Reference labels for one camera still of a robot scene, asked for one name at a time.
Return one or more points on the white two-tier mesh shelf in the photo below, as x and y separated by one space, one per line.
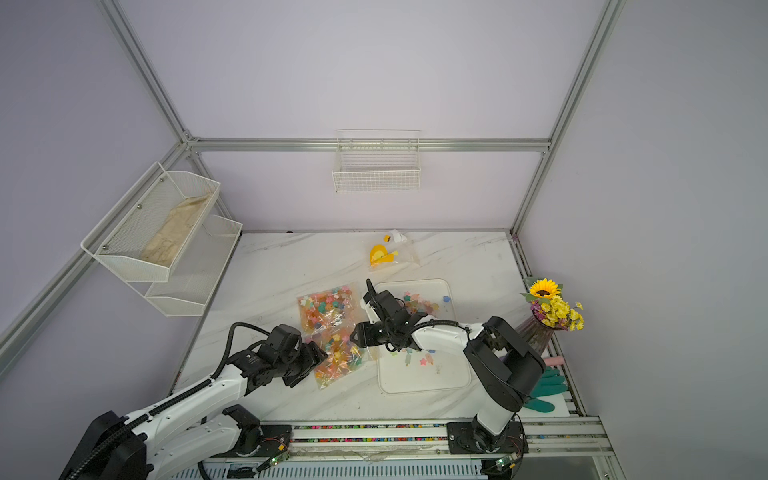
186 287

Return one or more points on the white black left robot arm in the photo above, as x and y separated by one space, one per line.
206 419

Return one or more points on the white wire wall basket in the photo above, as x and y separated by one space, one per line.
372 161

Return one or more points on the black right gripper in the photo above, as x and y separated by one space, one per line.
366 335

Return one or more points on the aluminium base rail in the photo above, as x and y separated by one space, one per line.
372 441

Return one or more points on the clear ziploc bag of candies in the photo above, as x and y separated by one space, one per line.
395 248

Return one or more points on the green rubber glove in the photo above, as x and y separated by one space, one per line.
551 383

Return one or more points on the beige cloth in shelf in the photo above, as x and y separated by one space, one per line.
166 244

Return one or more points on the pile of candies on tray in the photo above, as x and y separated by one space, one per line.
415 328

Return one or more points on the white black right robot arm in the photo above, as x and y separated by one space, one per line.
506 365

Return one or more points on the sunflower and yellow flower bouquet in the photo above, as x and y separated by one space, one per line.
549 308

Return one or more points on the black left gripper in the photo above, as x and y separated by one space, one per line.
312 357

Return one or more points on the white plastic tray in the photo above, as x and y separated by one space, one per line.
411 371

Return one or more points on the dark glass vase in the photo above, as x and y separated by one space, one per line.
536 334

